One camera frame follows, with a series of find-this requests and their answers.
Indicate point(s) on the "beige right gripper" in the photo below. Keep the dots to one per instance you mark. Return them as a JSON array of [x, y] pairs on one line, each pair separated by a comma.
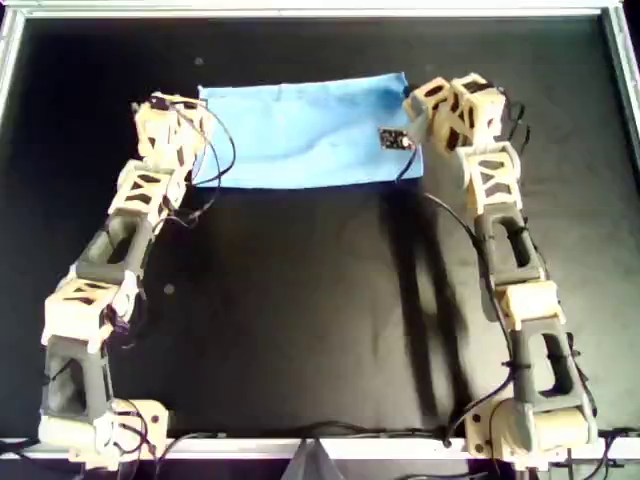
[[487, 97]]

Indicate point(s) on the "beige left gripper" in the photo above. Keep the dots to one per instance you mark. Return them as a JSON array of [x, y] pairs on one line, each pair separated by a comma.
[[165, 135]]

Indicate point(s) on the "blue cloth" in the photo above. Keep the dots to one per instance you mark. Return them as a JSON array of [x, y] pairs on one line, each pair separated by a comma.
[[300, 140]]

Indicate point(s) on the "beige grey right robot arm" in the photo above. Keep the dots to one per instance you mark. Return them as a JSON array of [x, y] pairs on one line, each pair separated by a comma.
[[535, 305]]

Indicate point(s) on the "beige left arm base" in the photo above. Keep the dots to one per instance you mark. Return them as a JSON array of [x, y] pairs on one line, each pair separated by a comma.
[[150, 420]]

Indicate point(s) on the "beige grey left robot arm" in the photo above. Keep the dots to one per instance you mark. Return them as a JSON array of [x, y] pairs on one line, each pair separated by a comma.
[[97, 380]]

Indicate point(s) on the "beige right arm base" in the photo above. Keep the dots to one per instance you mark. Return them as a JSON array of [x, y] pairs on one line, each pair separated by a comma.
[[565, 427]]

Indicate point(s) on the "grey right camera bracket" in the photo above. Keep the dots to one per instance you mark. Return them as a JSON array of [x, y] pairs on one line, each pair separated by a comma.
[[422, 130]]

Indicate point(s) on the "right wrist camera circuit board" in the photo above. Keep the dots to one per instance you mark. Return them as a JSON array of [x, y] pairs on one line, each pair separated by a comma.
[[395, 138]]

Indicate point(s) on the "silver aluminium frame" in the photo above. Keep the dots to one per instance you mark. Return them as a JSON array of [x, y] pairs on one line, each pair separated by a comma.
[[320, 13]]

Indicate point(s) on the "grey camera stand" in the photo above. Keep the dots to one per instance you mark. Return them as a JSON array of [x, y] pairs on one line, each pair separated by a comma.
[[312, 465]]

